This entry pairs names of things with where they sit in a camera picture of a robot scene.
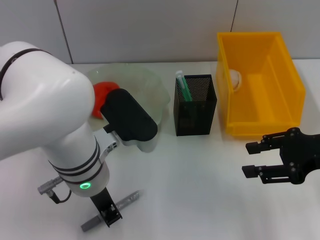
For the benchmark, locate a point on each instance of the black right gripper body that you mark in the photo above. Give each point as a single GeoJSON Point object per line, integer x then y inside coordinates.
{"type": "Point", "coordinates": [302, 155]}

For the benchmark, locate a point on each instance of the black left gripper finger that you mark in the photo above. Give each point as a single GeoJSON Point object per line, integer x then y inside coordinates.
{"type": "Point", "coordinates": [113, 216]}

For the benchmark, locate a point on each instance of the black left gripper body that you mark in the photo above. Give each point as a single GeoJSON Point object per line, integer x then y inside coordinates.
{"type": "Point", "coordinates": [102, 200]}

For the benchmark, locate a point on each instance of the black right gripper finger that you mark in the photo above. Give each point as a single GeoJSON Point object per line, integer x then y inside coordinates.
{"type": "Point", "coordinates": [255, 147]}
{"type": "Point", "coordinates": [250, 171]}

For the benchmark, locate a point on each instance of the grey marker pen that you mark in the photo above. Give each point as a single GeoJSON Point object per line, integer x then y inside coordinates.
{"type": "Point", "coordinates": [130, 198]}

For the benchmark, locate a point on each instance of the white paper ball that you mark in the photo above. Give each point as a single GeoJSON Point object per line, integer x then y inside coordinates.
{"type": "Point", "coordinates": [235, 80]}

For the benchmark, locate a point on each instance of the mint green utility knife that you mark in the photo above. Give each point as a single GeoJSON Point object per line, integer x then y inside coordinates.
{"type": "Point", "coordinates": [185, 90]}

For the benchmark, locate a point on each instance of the orange fruit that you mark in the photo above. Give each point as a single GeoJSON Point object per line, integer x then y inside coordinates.
{"type": "Point", "coordinates": [102, 90]}

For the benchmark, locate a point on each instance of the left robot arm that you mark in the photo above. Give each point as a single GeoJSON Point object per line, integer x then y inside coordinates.
{"type": "Point", "coordinates": [45, 112]}

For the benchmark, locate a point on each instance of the black mesh pen holder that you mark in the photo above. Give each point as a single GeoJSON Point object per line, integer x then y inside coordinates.
{"type": "Point", "coordinates": [193, 117]}

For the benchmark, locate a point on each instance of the pale green glass fruit plate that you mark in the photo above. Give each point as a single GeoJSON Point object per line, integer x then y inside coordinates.
{"type": "Point", "coordinates": [150, 82]}

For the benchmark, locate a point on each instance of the yellow plastic storage bin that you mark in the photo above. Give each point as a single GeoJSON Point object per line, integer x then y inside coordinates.
{"type": "Point", "coordinates": [275, 100]}

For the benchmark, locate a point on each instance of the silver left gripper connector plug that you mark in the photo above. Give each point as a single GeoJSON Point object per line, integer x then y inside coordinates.
{"type": "Point", "coordinates": [47, 187]}

